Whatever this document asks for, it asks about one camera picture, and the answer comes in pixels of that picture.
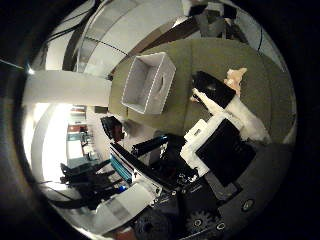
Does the beige lion plush toy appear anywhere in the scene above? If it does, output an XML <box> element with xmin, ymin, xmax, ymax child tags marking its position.
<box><xmin>223</xmin><ymin>67</ymin><xmax>248</xmax><ymax>98</ymax></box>

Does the black equipment cart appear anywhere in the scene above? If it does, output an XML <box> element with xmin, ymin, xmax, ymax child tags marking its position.
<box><xmin>109</xmin><ymin>133</ymin><xmax>188</xmax><ymax>191</ymax></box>

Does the black boxy device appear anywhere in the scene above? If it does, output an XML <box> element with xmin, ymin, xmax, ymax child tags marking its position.
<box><xmin>99</xmin><ymin>114</ymin><xmax>126</xmax><ymax>142</ymax></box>

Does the black tripod stand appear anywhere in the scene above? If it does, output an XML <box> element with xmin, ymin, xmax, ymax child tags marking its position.
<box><xmin>59</xmin><ymin>159</ymin><xmax>128</xmax><ymax>212</ymax></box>

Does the black cable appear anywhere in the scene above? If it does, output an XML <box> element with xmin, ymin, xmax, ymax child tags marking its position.
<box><xmin>45</xmin><ymin>0</ymin><xmax>98</xmax><ymax>45</ymax></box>

